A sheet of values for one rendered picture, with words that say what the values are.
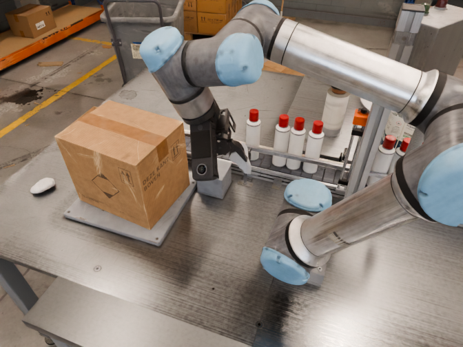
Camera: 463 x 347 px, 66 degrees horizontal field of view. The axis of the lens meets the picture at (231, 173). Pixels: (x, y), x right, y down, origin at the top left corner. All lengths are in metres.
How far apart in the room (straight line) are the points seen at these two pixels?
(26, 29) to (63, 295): 4.13
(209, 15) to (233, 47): 4.04
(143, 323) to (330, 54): 0.78
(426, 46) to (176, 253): 0.84
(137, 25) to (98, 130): 2.12
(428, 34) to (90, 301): 1.05
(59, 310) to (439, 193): 0.94
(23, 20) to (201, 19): 2.01
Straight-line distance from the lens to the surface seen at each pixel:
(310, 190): 0.90
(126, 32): 3.24
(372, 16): 5.70
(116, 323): 1.04
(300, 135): 1.22
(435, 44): 0.90
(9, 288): 1.67
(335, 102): 1.43
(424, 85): 0.66
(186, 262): 1.10
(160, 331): 1.01
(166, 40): 0.59
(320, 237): 0.73
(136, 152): 1.02
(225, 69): 0.55
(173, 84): 0.61
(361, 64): 0.64
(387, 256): 1.20
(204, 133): 0.68
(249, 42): 0.55
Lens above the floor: 1.73
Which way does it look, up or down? 41 degrees down
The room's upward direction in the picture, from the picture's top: straight up
